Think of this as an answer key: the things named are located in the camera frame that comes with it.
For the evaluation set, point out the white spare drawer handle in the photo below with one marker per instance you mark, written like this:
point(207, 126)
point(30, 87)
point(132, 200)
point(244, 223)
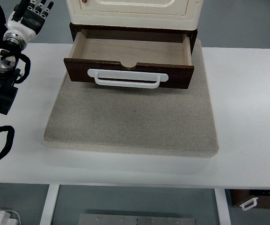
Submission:
point(249, 204)

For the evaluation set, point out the white table leg left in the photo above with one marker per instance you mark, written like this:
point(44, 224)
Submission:
point(49, 205)

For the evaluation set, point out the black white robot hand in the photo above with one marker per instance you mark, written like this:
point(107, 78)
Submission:
point(27, 20)

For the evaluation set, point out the beige stone slab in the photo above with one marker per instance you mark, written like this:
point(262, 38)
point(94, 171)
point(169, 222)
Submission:
point(161, 121)

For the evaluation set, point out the white table leg right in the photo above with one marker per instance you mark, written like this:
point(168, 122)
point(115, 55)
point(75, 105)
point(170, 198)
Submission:
point(222, 207)

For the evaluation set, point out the white table leg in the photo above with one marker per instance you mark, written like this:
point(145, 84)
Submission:
point(49, 205)
point(222, 207)

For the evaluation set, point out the dark wooden drawer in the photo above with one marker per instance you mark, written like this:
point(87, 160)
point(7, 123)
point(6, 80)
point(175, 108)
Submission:
point(152, 52)

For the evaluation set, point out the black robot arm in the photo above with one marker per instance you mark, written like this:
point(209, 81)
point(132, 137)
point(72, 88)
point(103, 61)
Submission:
point(14, 66)

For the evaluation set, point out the spare brown drawer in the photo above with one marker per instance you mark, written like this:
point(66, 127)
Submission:
point(239, 196)

